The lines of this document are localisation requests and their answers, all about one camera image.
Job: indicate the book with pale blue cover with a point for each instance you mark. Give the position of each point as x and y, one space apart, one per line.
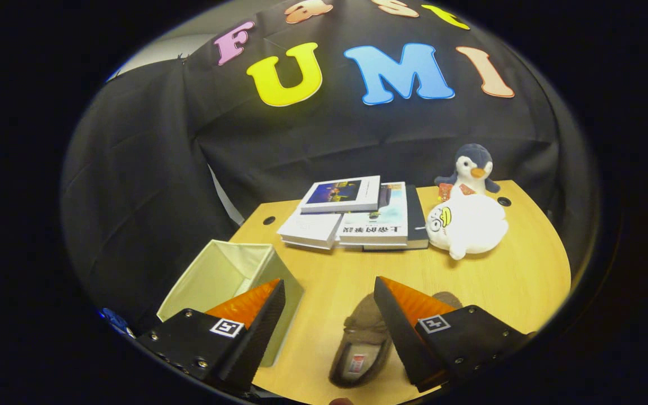
380 225

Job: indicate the penguin plush toy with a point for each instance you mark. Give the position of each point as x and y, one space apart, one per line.
470 163

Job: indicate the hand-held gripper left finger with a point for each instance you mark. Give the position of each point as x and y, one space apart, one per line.
259 349

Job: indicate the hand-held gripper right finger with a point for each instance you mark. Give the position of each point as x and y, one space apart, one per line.
403 343

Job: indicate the green fabric storage box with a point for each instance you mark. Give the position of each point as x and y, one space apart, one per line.
228 270

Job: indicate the black book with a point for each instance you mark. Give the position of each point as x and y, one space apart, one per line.
417 225

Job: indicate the white book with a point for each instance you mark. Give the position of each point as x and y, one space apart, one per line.
310 228

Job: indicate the white duck plush toy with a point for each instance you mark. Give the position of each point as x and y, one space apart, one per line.
470 225

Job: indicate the book with blue photo cover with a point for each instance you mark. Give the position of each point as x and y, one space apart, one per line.
341 192

